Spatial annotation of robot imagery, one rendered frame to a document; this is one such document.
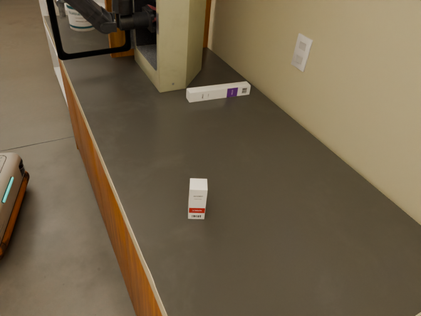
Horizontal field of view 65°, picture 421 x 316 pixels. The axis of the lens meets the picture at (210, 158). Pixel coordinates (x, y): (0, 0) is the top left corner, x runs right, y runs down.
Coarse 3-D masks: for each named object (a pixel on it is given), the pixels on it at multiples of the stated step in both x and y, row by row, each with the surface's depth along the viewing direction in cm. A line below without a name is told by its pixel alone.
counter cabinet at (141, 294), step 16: (64, 80) 199; (80, 112) 155; (80, 128) 175; (80, 144) 204; (96, 160) 140; (96, 176) 157; (96, 192) 180; (112, 192) 118; (112, 208) 130; (112, 224) 145; (112, 240) 163; (128, 240) 110; (128, 256) 120; (128, 272) 132; (144, 272) 96; (128, 288) 148; (144, 288) 103; (144, 304) 112
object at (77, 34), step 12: (60, 0) 121; (96, 0) 127; (108, 0) 130; (48, 12) 121; (72, 12) 125; (60, 24) 125; (72, 24) 128; (84, 24) 130; (60, 36) 128; (72, 36) 130; (84, 36) 133; (96, 36) 135; (108, 36) 138; (120, 36) 141; (72, 48) 133; (84, 48) 135; (96, 48) 138
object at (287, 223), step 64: (64, 64) 142; (128, 64) 148; (128, 128) 111; (192, 128) 114; (256, 128) 117; (128, 192) 88; (256, 192) 93; (320, 192) 95; (192, 256) 75; (256, 256) 77; (320, 256) 78; (384, 256) 80
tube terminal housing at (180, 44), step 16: (160, 0) 109; (176, 0) 112; (192, 0) 116; (160, 16) 112; (176, 16) 115; (192, 16) 121; (160, 32) 116; (176, 32) 118; (192, 32) 125; (160, 48) 119; (176, 48) 122; (192, 48) 130; (144, 64) 140; (160, 64) 123; (176, 64) 126; (192, 64) 136; (160, 80) 127; (176, 80) 131
